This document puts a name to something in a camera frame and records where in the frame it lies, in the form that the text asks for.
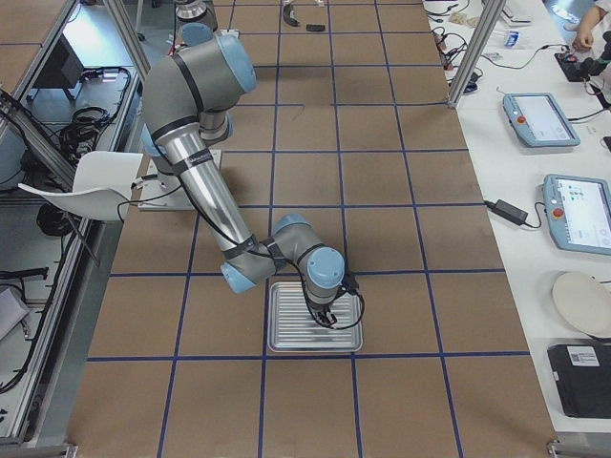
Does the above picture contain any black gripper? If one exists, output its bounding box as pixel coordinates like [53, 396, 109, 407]
[305, 296, 337, 326]

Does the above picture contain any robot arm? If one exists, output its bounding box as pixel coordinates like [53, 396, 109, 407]
[142, 34, 348, 328]

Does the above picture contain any ribbed metal tray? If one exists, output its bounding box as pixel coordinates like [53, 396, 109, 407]
[267, 281, 364, 352]

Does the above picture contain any person hand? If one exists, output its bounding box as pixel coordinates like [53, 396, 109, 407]
[572, 27, 594, 52]

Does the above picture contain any black power adapter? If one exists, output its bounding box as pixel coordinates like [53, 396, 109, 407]
[484, 199, 528, 226]

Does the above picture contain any beige round plate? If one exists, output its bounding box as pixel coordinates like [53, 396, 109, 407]
[552, 272, 610, 339]

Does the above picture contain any white chair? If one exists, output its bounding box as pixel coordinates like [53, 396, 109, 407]
[18, 151, 143, 221]

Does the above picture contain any black box with label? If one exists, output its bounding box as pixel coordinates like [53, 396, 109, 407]
[547, 344, 610, 419]

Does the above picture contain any near teach pendant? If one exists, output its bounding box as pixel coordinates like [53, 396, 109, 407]
[542, 174, 610, 256]

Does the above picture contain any teach pendant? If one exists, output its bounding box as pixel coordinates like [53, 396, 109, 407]
[542, 174, 610, 256]
[502, 93, 580, 148]

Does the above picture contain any far teach pendant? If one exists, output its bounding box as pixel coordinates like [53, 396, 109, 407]
[502, 93, 580, 148]

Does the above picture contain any black brake pad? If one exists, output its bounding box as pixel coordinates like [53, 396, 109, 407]
[305, 24, 326, 32]

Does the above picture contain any green brake shoe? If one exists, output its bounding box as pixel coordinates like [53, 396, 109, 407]
[283, 1, 301, 28]

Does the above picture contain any aluminium frame post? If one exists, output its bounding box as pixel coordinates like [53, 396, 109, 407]
[447, 0, 506, 109]

